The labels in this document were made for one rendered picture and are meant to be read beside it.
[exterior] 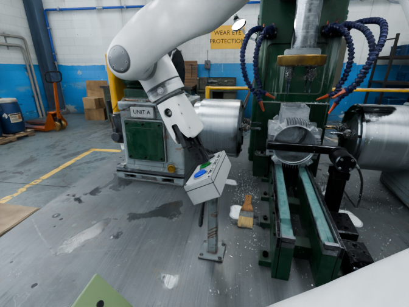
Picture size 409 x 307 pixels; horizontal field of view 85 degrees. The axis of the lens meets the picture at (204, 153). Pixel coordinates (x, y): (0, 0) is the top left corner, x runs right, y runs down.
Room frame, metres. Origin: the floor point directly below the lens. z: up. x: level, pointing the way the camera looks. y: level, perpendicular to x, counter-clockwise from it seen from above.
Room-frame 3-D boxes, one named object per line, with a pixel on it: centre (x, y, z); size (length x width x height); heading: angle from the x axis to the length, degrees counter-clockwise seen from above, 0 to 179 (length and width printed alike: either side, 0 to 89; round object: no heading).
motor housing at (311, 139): (0.90, -0.36, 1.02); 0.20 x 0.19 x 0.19; 166
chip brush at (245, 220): (0.70, -0.16, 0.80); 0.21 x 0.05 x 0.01; 166
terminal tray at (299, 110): (0.94, -0.37, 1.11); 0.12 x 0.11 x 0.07; 166
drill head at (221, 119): (0.99, -0.02, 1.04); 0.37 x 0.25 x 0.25; 76
